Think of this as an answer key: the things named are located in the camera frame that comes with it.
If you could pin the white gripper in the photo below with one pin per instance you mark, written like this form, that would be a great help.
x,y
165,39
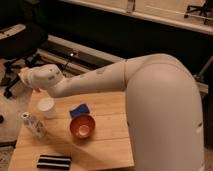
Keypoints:
x,y
41,77

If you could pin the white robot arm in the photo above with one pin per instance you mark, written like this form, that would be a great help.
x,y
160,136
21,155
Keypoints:
x,y
162,102

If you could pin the white ceramic cup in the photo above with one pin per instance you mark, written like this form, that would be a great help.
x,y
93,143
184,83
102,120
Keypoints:
x,y
47,107

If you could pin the clear plastic bottle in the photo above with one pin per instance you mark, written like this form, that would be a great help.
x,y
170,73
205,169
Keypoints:
x,y
33,125

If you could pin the blue sponge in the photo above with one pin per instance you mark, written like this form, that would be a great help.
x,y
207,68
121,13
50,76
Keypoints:
x,y
79,110

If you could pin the black office chair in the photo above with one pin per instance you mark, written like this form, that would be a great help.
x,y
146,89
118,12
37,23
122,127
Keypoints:
x,y
19,40

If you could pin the orange bowl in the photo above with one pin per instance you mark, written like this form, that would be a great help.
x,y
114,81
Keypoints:
x,y
82,126

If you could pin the black white striped cloth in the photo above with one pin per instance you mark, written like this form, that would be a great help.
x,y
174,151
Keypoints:
x,y
54,162

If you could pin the distant chair base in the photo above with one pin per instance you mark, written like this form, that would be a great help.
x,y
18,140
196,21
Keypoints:
x,y
202,11

